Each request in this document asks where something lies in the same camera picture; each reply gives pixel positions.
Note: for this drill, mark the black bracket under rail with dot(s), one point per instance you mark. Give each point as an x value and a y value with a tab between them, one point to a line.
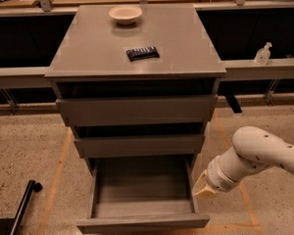
233	103

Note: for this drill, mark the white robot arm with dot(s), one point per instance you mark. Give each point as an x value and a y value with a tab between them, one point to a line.
253	150

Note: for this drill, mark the beige bowl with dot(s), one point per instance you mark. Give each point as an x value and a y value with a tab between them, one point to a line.
125	14

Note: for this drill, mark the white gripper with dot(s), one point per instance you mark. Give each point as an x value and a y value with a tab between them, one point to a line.
216	175

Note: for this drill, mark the grey top drawer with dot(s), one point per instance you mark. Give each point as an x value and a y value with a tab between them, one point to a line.
127	111

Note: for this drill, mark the grey middle drawer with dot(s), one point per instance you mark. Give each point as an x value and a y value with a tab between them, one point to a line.
135	146

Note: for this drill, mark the grey drawer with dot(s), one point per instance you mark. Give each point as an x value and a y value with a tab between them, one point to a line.
127	111
135	146
136	194

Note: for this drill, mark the grey metal rail shelf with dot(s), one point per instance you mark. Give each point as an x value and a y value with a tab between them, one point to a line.
235	70

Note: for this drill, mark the black metal stand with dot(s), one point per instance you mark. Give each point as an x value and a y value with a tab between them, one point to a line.
10	226

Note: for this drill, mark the grey bottom drawer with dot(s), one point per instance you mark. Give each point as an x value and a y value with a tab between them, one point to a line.
136	194

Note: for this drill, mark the dark blue snack packet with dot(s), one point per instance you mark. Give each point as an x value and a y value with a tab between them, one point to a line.
142	53

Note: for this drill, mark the grey drawer cabinet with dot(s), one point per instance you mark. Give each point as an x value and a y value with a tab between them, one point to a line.
92	63

